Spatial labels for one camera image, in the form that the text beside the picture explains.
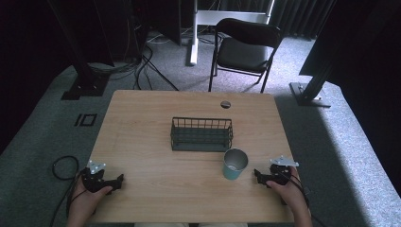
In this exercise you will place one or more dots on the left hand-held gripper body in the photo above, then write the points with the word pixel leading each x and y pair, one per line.
pixel 93 181

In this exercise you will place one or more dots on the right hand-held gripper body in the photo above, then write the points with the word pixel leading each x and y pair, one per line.
pixel 280 172

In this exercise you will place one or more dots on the teal metal cup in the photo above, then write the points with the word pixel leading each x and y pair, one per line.
pixel 235 165

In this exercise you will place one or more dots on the person's left hand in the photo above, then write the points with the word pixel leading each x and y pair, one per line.
pixel 86 198

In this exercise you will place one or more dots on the person's right hand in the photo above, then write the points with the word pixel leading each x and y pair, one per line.
pixel 288 190

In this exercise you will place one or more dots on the black metal stand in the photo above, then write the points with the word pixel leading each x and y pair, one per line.
pixel 85 78
pixel 310 91

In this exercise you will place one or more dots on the black folding chair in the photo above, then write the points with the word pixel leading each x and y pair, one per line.
pixel 242 53

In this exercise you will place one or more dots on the dark curtain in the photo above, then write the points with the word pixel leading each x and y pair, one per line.
pixel 299 15

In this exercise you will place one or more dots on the black computer case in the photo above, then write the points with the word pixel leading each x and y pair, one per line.
pixel 164 19

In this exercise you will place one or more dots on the white desk frame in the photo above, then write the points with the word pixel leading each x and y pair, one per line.
pixel 194 34

